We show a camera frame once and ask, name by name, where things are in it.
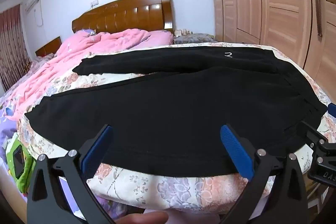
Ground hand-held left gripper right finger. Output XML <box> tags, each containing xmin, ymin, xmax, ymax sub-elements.
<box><xmin>218</xmin><ymin>124</ymin><xmax>307</xmax><ymax>224</ymax></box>

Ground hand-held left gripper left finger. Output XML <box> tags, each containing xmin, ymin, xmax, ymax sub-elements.
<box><xmin>26</xmin><ymin>124</ymin><xmax>116</xmax><ymax>224</ymax></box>

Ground black pants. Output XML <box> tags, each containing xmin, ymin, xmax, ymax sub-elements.
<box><xmin>25</xmin><ymin>47</ymin><xmax>328</xmax><ymax>178</ymax></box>

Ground person's left hand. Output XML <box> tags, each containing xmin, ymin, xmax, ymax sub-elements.
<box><xmin>123</xmin><ymin>213</ymin><xmax>168</xmax><ymax>224</ymax></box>

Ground floral quilt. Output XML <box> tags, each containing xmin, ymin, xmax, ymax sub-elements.
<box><xmin>16</xmin><ymin>42</ymin><xmax>336</xmax><ymax>214</ymax></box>

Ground green cartoon mat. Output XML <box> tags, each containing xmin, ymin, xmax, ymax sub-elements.
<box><xmin>5</xmin><ymin>140</ymin><xmax>36</xmax><ymax>194</ymax></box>

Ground black phone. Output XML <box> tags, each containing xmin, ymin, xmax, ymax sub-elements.
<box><xmin>13</xmin><ymin>149</ymin><xmax>25</xmax><ymax>178</ymax></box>

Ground purple duvet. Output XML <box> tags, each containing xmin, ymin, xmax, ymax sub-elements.
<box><xmin>0</xmin><ymin>94</ymin><xmax>29</xmax><ymax>156</ymax></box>

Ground pink duvet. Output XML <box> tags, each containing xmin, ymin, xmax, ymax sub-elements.
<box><xmin>5</xmin><ymin>28</ymin><xmax>174</xmax><ymax>119</ymax></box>

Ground pale floral bedspread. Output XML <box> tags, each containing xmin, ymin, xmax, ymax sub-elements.
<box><xmin>26</xmin><ymin>54</ymin><xmax>57</xmax><ymax>69</ymax></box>

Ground wooden wardrobe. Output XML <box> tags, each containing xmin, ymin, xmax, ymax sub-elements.
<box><xmin>207</xmin><ymin>0</ymin><xmax>336</xmax><ymax>93</ymax></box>

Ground small wooden headboard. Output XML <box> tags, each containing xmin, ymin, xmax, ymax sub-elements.
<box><xmin>35</xmin><ymin>35</ymin><xmax>62</xmax><ymax>57</ymax></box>

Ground cloth-covered nightstand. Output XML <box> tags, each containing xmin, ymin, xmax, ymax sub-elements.
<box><xmin>172</xmin><ymin>33</ymin><xmax>217</xmax><ymax>45</ymax></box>

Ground patterned brown curtain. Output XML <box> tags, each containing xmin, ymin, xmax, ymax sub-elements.
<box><xmin>0</xmin><ymin>4</ymin><xmax>30</xmax><ymax>93</ymax></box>

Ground large wooden headboard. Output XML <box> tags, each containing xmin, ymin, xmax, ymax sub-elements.
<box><xmin>72</xmin><ymin>0</ymin><xmax>175</xmax><ymax>37</ymax></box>

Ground white air conditioner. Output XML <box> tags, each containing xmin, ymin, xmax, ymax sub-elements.
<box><xmin>25</xmin><ymin>0</ymin><xmax>41</xmax><ymax>12</ymax></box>

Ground wardrobe door handle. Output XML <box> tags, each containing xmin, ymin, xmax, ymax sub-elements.
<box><xmin>314</xmin><ymin>0</ymin><xmax>323</xmax><ymax>37</ymax></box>

